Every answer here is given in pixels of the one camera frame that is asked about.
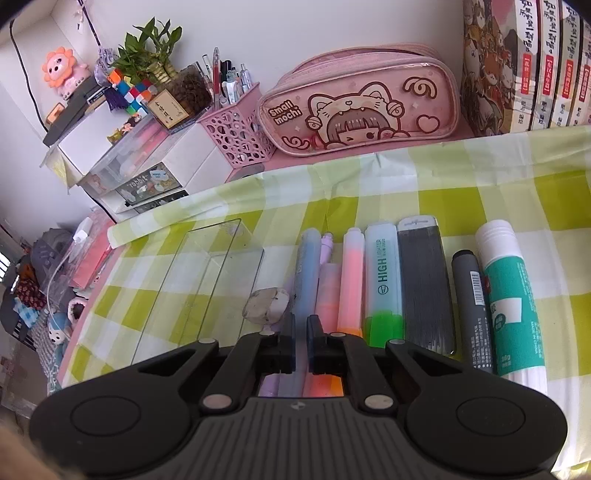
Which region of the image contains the purple cartoon pen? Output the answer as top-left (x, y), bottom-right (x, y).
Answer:
top-left (259, 233), bottom-right (334, 397)

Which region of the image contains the pink orange tall highlighter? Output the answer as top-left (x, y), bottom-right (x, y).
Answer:
top-left (338, 227), bottom-right (365, 336)

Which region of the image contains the pink orange short highlighter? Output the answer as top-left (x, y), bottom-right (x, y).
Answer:
top-left (304, 263), bottom-right (342, 398)

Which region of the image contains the green cap highlighter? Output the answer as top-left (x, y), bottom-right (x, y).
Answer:
top-left (363, 222), bottom-right (405, 348)

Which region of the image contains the clear acrylic organizer box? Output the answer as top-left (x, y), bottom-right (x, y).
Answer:
top-left (132, 219), bottom-right (264, 363)

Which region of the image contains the blue pastel highlighter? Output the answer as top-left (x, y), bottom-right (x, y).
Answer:
top-left (277, 228), bottom-right (322, 398)

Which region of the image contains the grey pencil lead case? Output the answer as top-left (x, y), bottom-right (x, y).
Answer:
top-left (398, 215), bottom-right (456, 355)

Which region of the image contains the black marker pen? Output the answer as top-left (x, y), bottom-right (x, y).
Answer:
top-left (452, 250), bottom-right (494, 373)

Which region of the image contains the grey kneaded eraser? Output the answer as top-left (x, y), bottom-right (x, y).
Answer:
top-left (242, 287), bottom-right (290, 325)

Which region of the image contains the green checked tablecloth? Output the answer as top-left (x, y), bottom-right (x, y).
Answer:
top-left (59, 126), bottom-right (590, 478)

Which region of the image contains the white green glue stick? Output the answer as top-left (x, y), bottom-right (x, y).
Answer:
top-left (476, 220), bottom-right (548, 394)

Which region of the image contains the pink folder stack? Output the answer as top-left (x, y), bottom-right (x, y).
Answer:
top-left (69, 208), bottom-right (114, 289)

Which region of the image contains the pink perforated pen holder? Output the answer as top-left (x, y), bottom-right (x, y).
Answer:
top-left (197, 82), bottom-right (266, 168)

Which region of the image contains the clear plastic storage drawer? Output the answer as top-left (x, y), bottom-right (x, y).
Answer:
top-left (78, 117), bottom-right (169, 196)

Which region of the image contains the white desktop drawer unit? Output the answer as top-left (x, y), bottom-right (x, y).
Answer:
top-left (56, 104), bottom-right (231, 221)

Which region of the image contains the pink cat pencil case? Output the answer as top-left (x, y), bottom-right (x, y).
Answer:
top-left (257, 43), bottom-right (460, 157)

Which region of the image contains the wooden framed calligraphy sign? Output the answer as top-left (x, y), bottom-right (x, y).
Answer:
top-left (147, 89), bottom-right (190, 131)

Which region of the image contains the colourful rubik cube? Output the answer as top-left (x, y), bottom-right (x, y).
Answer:
top-left (107, 69), bottom-right (158, 114)

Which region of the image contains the black flat box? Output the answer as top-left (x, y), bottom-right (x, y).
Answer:
top-left (43, 77), bottom-right (106, 147)

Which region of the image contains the lucky bamboo plant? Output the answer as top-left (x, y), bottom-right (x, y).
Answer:
top-left (113, 17), bottom-right (182, 87)

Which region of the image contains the boxed book set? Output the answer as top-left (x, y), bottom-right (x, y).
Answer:
top-left (461, 0), bottom-right (590, 136)

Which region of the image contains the pink lion toy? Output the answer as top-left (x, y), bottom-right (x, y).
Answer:
top-left (42, 46), bottom-right (91, 100)

